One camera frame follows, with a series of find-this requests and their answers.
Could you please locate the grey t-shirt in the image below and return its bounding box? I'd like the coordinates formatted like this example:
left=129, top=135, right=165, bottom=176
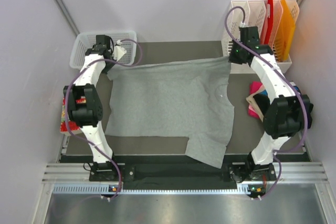
left=105, top=57, right=234, bottom=168

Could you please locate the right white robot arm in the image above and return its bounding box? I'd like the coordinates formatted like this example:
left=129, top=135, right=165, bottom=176
left=229, top=26, right=313, bottom=181

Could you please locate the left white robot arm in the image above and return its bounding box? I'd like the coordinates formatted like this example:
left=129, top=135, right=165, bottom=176
left=64, top=35, right=121, bottom=182

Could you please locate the white perforated plastic basket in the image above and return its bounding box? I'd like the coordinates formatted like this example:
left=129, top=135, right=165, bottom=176
left=69, top=30, right=137, bottom=70

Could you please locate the magenta folded t-shirt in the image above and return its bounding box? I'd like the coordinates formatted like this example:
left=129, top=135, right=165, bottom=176
left=246, top=81, right=265, bottom=121

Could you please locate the beige folded t-shirt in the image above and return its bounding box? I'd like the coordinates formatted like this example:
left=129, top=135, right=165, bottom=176
left=246, top=93, right=269, bottom=121

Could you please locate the black daisy print t-shirt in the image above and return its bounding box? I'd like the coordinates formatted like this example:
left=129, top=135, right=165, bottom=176
left=253, top=91, right=304, bottom=136

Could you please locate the red plastic folder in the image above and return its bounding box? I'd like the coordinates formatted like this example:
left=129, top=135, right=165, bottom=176
left=260, top=0, right=274, bottom=44

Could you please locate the orange plastic folder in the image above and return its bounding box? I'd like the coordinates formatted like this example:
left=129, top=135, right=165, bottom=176
left=274, top=0, right=296, bottom=62

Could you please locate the red illustrated book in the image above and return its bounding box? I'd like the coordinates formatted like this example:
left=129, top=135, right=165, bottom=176
left=60, top=98, right=82, bottom=136

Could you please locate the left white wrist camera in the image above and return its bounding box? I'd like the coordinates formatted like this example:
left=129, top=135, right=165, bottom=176
left=112, top=40, right=127, bottom=62

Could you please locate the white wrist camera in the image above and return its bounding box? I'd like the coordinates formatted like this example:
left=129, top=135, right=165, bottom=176
left=239, top=20, right=248, bottom=28
left=112, top=40, right=127, bottom=62

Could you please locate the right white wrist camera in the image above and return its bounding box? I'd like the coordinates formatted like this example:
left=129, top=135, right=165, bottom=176
left=239, top=20, right=248, bottom=28

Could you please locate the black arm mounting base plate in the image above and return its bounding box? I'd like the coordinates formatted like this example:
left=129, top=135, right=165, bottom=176
left=88, top=162, right=276, bottom=184

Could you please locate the white slotted cable duct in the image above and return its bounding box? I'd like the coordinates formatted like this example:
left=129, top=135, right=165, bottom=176
left=52, top=184, right=262, bottom=196

